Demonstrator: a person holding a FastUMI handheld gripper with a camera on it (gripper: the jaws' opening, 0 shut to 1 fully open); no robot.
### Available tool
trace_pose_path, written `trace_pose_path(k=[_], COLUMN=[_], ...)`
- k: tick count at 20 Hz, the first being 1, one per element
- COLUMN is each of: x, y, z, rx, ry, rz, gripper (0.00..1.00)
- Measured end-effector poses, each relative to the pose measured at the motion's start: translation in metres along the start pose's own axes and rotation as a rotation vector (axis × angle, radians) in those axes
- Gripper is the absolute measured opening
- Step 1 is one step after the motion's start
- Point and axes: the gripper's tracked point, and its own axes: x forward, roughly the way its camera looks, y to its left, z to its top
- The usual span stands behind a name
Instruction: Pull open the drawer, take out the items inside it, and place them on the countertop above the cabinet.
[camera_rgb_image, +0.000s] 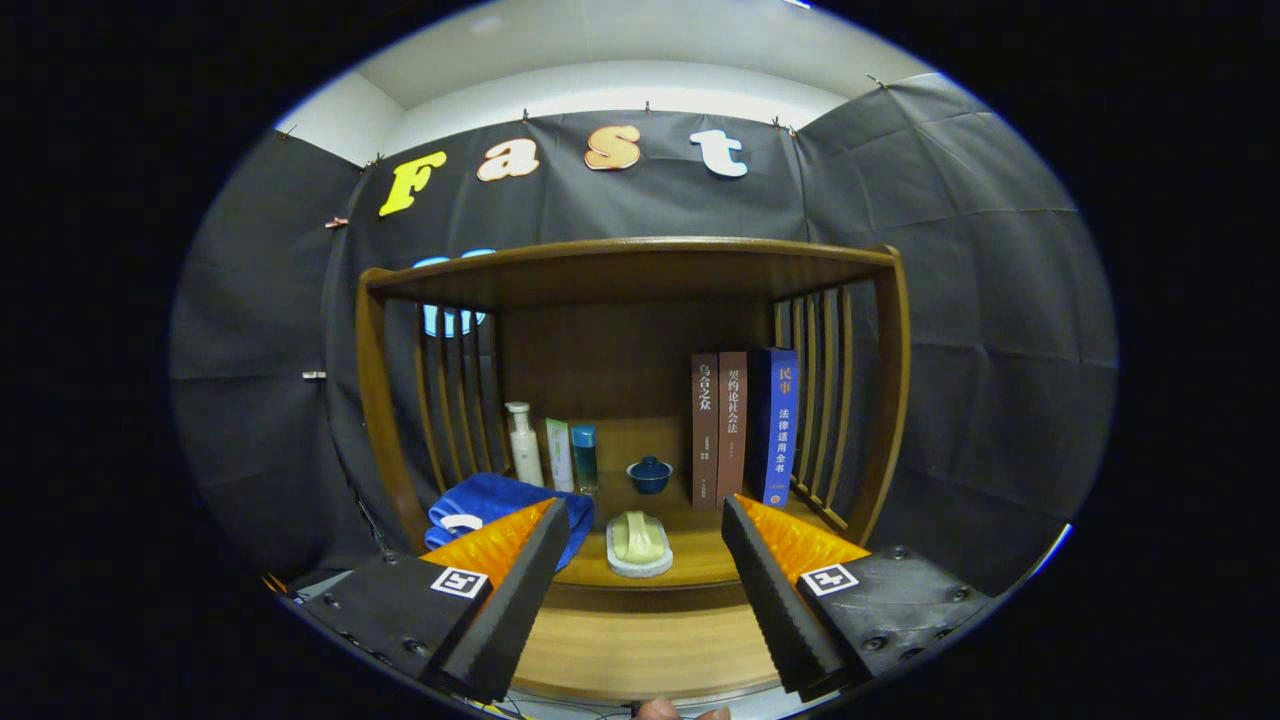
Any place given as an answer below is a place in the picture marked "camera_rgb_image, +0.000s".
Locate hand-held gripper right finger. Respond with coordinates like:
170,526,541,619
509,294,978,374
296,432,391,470
720,494,993,703

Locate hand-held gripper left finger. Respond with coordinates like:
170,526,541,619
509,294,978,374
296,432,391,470
290,497,571,704

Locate green soap bar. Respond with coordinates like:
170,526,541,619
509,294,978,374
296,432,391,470
612,511,668,565

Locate wooden countertop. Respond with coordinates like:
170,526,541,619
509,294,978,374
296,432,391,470
420,470,851,591

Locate brown wooden cabinet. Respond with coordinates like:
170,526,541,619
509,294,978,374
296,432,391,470
355,237,913,706

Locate folded blue towel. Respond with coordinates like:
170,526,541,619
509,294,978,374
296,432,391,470
424,472,596,573

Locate white pump bottle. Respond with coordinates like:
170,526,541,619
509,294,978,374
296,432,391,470
504,402,545,489

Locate white and green tube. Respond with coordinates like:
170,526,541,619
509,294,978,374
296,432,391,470
545,418,575,493

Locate teal bottle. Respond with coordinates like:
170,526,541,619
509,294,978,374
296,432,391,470
570,424,600,497

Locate blue book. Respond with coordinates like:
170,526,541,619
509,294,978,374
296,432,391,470
750,347,800,508

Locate reddish brown book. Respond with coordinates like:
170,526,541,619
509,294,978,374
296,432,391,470
716,350,749,508

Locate blue lidded teacup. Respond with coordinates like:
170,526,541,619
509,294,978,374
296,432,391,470
626,456,674,496

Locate dark brown book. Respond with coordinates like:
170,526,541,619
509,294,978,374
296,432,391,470
690,352,721,510

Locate black backdrop cloth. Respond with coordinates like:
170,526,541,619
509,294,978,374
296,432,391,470
170,72,1118,596

